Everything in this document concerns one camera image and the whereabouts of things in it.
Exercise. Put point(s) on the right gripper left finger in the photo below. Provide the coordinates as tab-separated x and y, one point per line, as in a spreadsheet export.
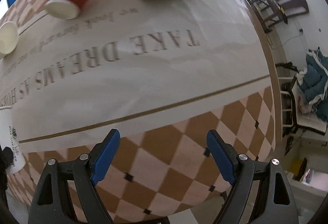
52	202

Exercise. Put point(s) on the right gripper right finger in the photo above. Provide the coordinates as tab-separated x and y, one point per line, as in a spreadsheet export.
274	201

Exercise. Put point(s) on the white cup black calligraphy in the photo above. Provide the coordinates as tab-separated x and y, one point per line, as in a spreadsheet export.
9	142

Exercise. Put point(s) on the white cup with birds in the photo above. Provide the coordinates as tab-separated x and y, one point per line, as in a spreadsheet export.
9	37

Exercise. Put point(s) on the teal clothes pile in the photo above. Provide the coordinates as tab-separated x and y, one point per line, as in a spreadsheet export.
312	85

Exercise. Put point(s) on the checkered printed table mat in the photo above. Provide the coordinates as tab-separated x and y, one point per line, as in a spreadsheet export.
162	72

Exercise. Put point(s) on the dark wooden side chair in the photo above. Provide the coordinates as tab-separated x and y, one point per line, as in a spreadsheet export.
272	12

